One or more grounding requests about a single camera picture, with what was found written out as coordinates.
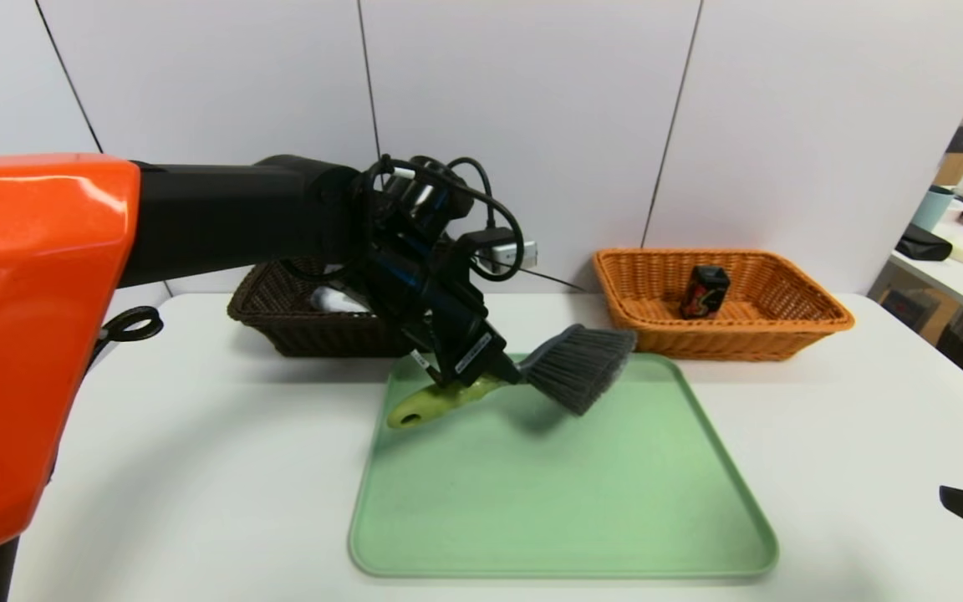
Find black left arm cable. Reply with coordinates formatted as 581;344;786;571
364;155;526;283

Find dark brown wicker basket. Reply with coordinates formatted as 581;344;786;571
227;237;465;358

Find black brush green handle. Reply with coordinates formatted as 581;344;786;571
386;324;638;431

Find white plastic bottle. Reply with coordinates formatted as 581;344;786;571
310;287;374;317

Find orange wicker basket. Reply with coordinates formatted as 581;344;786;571
593;247;858;362

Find black pouch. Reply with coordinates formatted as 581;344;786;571
894;223;955;263

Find black red gum box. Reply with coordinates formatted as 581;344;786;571
680;265;732;321

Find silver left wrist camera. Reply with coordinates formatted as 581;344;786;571
469;227;539;277

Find black loop strap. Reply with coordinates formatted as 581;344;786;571
99;306;164;345

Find teal cup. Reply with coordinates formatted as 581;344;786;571
911;185;957;234

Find thin black cable tie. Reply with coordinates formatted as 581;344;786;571
523;268;587;291

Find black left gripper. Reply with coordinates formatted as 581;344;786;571
429;288;523;388

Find light green plastic tray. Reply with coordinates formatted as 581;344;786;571
348;352;780;580

